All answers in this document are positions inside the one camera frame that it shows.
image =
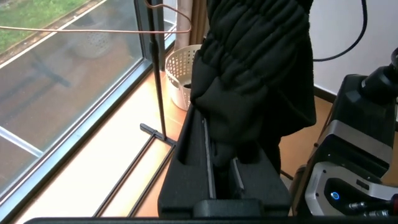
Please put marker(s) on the pink clothes hanger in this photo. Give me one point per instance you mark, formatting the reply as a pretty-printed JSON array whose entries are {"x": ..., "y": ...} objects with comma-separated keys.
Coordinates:
[{"x": 93, "y": 30}]

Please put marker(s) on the window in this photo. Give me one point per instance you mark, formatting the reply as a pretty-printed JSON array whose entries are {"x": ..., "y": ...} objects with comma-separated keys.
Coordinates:
[{"x": 62, "y": 93}]

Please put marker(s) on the black shorts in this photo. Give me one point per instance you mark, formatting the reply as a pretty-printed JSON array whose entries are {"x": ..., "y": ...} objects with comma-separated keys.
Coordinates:
[{"x": 255, "y": 77}]

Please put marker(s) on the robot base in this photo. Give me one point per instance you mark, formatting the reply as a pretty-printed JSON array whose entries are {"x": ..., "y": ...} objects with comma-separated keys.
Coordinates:
[{"x": 351, "y": 149}]

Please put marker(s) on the white laundry basket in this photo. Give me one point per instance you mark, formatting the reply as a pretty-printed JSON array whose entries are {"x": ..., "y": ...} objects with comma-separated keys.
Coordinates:
[{"x": 178, "y": 68}]

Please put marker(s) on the black clothes rack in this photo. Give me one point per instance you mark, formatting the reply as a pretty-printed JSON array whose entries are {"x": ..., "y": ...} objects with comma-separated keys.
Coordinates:
[{"x": 157, "y": 77}]

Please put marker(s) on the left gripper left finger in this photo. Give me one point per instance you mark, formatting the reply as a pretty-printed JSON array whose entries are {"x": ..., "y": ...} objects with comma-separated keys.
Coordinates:
[{"x": 186, "y": 186}]

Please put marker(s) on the beige curtain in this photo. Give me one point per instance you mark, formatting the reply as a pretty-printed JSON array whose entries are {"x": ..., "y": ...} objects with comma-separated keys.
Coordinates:
[{"x": 186, "y": 21}]

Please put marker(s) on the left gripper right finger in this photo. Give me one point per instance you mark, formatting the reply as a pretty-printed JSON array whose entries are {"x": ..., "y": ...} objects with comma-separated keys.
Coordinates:
[{"x": 264, "y": 186}]

